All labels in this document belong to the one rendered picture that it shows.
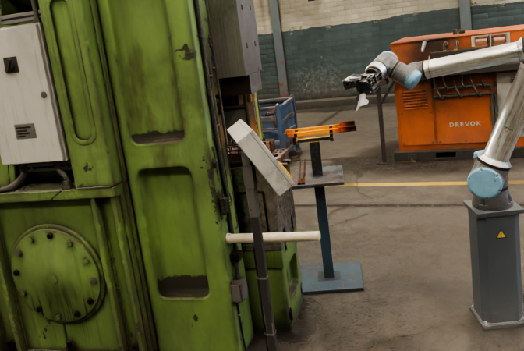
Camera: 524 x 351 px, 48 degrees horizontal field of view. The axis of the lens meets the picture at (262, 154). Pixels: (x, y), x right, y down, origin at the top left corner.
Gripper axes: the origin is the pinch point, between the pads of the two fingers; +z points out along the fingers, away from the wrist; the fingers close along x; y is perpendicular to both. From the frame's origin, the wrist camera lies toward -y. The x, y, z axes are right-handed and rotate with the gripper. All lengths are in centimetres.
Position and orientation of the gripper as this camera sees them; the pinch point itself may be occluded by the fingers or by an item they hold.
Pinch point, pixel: (348, 96)
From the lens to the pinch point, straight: 261.5
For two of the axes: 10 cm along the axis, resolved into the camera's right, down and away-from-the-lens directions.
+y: 7.5, 0.1, -6.7
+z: -5.6, 5.5, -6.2
